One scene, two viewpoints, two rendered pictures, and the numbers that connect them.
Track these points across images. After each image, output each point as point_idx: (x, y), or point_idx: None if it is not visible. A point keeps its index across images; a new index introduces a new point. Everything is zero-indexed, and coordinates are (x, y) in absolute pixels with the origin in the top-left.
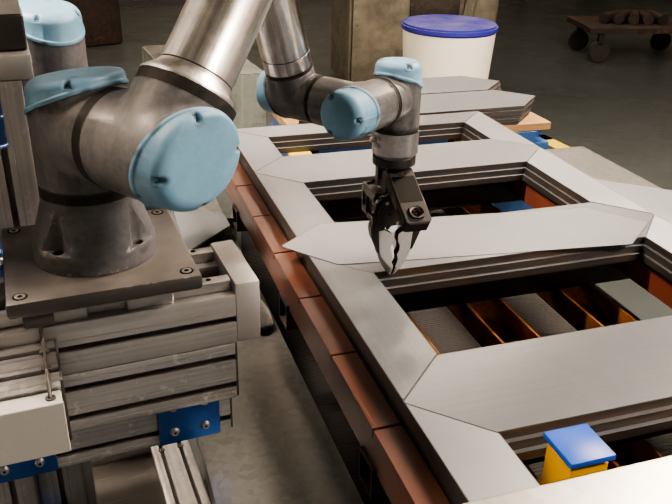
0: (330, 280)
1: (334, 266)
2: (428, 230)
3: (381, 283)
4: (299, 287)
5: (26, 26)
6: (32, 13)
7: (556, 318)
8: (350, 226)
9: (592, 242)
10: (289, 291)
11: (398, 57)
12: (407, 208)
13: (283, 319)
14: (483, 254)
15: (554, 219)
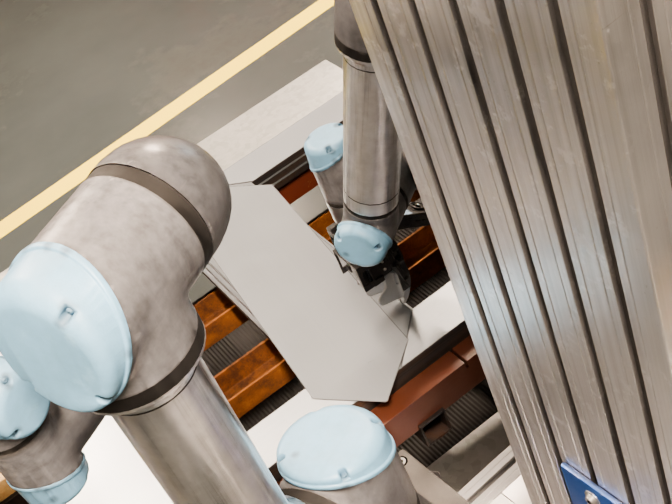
0: (444, 330)
1: (413, 340)
2: (295, 311)
3: (431, 295)
4: (443, 372)
5: (388, 439)
6: (372, 425)
7: (224, 347)
8: (310, 371)
9: (278, 205)
10: (437, 394)
11: (312, 141)
12: (416, 210)
13: (435, 438)
14: (335, 257)
15: (232, 240)
